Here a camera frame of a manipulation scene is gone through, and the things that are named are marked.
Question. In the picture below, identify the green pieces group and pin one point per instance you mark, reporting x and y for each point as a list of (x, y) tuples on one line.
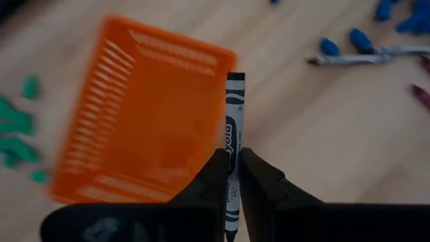
[(15, 117)]

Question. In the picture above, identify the blue plastic cap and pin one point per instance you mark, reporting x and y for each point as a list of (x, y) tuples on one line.
[(361, 40), (383, 10), (415, 20), (329, 47)]

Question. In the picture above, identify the orange plastic basket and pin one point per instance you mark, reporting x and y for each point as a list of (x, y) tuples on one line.
[(144, 117)]

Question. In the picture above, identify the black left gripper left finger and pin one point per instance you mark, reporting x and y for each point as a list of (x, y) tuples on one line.
[(201, 188)]

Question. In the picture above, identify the purple crayon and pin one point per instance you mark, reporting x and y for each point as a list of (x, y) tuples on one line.
[(421, 97)]

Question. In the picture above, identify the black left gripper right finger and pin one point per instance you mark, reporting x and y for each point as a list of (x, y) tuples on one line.
[(268, 195)]

